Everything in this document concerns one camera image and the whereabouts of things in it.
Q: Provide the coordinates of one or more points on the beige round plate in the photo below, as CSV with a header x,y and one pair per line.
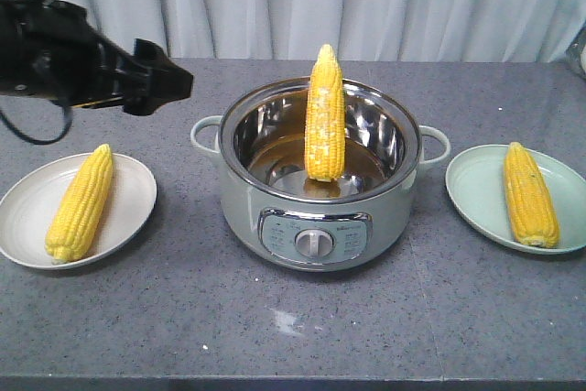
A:
x,y
28,208

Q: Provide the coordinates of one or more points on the grey curtain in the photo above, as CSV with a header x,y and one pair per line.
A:
x,y
386,30

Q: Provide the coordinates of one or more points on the green electric cooking pot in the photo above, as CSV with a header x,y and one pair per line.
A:
x,y
282,215

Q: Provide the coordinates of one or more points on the white rice cooker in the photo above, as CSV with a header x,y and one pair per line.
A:
x,y
575,56

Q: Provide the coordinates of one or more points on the green round plate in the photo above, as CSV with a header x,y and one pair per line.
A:
x,y
474,181

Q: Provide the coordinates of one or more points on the yellow corn cob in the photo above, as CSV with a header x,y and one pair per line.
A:
x,y
532,216
75,224
324,153

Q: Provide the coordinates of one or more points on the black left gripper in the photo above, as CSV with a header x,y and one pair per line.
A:
x,y
57,55

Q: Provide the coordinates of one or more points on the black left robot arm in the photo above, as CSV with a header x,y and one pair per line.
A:
x,y
49,50

